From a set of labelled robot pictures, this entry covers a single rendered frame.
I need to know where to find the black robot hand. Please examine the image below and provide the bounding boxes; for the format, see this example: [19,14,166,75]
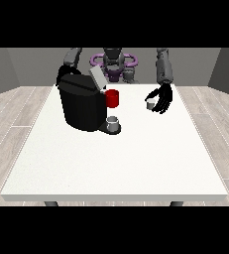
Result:
[144,82,173,115]
[56,63,83,85]

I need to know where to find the small grey coffee pod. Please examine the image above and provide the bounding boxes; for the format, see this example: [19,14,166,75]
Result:
[146,98,157,110]

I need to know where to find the pale grey machine lid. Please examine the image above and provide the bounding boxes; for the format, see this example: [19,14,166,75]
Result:
[87,64,108,90]

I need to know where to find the black coffee machine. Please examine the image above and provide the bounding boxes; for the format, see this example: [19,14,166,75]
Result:
[57,72,122,136]

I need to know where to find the red pod holder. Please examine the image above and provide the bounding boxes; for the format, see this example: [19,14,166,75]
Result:
[104,88,120,109]

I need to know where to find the grey robot trunk purple rings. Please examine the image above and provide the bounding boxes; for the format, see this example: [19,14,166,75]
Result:
[89,48,141,84]

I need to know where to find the small grey cup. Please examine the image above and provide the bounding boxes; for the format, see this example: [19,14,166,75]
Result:
[106,115,121,132]

